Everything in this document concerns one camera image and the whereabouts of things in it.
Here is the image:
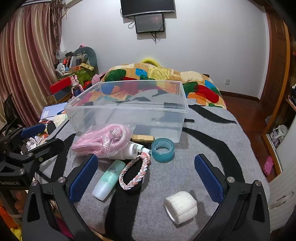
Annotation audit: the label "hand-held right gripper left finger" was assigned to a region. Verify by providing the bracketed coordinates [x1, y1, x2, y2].
[22, 154, 100, 241]

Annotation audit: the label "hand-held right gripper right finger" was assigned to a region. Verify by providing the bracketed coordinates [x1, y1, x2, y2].
[194, 153, 271, 241]

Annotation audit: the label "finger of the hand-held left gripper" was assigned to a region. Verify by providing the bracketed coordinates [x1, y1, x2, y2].
[22, 119, 71, 166]
[0, 123, 46, 153]

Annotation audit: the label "mint green tube bottle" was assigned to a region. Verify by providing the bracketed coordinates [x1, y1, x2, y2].
[92, 160, 126, 200]

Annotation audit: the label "blue white paper pad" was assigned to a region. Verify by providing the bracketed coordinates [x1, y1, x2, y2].
[39, 103, 68, 121]

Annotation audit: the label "white bandage roll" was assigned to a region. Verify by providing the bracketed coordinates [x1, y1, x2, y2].
[163, 191, 199, 225]

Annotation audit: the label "blue tape roll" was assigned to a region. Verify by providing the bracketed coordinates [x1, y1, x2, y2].
[151, 138, 175, 163]

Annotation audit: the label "white plastic bottle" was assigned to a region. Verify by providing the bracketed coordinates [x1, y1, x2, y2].
[97, 142, 151, 161]

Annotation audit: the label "red box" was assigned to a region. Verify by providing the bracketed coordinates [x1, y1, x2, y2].
[50, 76, 73, 95]

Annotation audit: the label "pink clog shoe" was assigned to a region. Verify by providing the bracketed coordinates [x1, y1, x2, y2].
[263, 155, 274, 177]

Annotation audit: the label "pink bunny toy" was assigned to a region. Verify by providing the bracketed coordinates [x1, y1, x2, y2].
[70, 74, 84, 96]

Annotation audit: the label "beige rectangular block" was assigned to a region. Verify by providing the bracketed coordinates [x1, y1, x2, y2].
[131, 134, 154, 142]

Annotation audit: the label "striped pink beige curtain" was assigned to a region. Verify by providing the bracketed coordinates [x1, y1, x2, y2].
[0, 0, 63, 131]

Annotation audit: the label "clear plastic storage box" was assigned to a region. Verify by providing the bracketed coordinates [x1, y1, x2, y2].
[64, 80, 189, 143]

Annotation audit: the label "white cabinet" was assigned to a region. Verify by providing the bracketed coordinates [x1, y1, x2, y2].
[268, 159, 296, 232]

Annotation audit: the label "green cardboard box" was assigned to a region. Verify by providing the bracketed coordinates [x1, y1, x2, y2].
[69, 64, 96, 82]

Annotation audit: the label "white bag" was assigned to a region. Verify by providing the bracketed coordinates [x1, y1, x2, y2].
[270, 125, 289, 147]

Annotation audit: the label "colourful patchwork blanket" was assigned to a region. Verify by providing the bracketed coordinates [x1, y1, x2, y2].
[92, 62, 227, 110]

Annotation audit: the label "yellow pillow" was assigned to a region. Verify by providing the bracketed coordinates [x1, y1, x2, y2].
[141, 58, 160, 67]

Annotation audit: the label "wooden door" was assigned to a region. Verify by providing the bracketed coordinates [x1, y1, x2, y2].
[258, 9, 291, 108]

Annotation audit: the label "pink rope in plastic bag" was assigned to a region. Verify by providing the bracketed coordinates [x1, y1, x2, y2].
[67, 123, 137, 160]

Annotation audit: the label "pink white braided bracelet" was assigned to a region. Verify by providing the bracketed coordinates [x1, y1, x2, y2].
[119, 153, 152, 191]

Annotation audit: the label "black monitor cables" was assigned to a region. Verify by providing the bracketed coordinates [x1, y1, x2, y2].
[150, 31, 163, 44]

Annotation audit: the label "small black wall monitor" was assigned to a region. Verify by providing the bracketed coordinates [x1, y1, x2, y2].
[134, 13, 165, 34]

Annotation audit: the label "black wall television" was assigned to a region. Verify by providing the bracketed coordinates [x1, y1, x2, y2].
[120, 0, 176, 18]

